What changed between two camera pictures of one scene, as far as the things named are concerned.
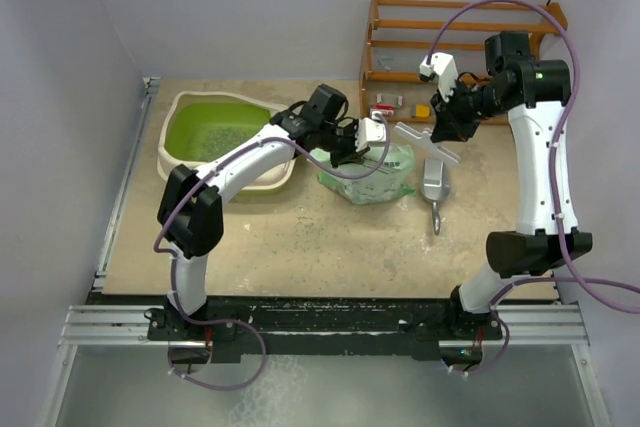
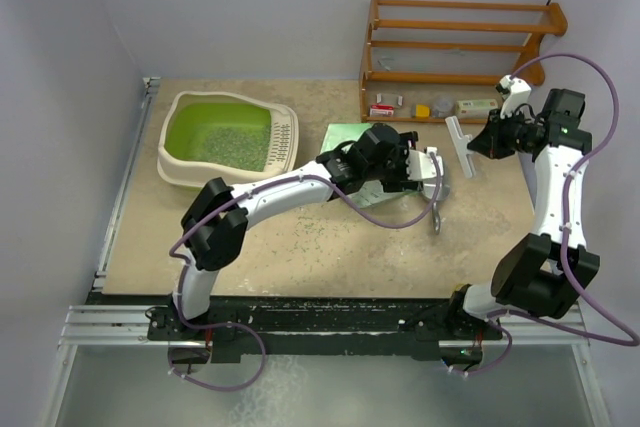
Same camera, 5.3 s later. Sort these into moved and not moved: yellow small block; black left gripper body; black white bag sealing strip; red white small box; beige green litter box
Moved: black left gripper body; black white bag sealing strip
Not moved: beige green litter box; yellow small block; red white small box
